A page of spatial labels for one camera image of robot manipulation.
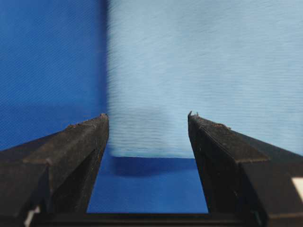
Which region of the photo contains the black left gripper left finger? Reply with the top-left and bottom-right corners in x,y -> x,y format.
0,113 -> 109,227

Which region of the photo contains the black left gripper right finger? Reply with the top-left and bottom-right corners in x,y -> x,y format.
187,114 -> 303,227

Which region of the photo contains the light blue towel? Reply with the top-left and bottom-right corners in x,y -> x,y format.
107,0 -> 303,158

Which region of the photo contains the dark blue table cloth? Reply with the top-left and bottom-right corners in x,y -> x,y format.
0,0 -> 207,213

